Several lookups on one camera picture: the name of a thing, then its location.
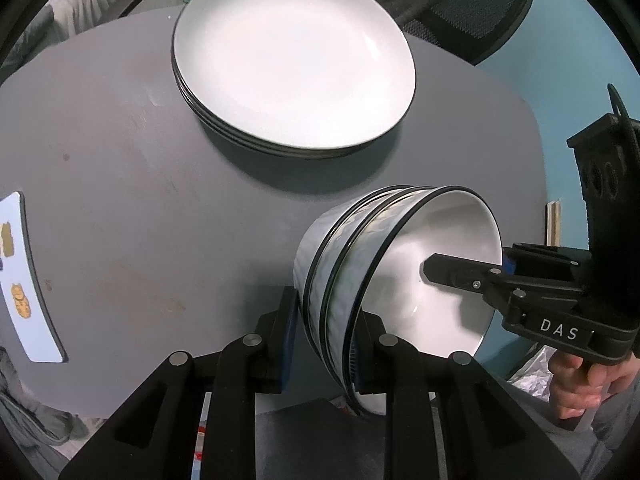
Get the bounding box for light grey bed sheet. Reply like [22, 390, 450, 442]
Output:
[45, 0, 121, 36]

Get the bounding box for person's right hand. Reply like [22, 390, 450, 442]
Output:
[550, 350, 640, 421]

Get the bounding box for black mesh office chair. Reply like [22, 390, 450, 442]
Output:
[107, 0, 533, 66]

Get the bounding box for white plate with dark rim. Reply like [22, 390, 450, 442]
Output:
[171, 55, 403, 156]
[171, 0, 417, 151]
[173, 75, 381, 161]

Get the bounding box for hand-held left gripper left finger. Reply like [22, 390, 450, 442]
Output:
[59, 285, 301, 480]

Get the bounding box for person's grey pants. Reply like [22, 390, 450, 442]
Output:
[500, 385, 640, 480]

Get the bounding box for wooden board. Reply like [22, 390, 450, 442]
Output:
[545, 200, 560, 251]

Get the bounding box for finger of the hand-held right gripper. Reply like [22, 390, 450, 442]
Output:
[501, 242, 593, 287]
[422, 252, 507, 312]

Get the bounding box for white smartphone with stickers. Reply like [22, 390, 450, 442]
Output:
[0, 191, 68, 363]

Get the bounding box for white bowl with dark rim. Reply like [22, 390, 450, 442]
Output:
[327, 186, 436, 401]
[350, 186, 503, 417]
[292, 185, 416, 391]

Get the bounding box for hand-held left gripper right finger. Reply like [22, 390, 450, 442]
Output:
[350, 310, 581, 480]

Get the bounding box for silver plastic bag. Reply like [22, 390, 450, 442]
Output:
[505, 345, 556, 396]

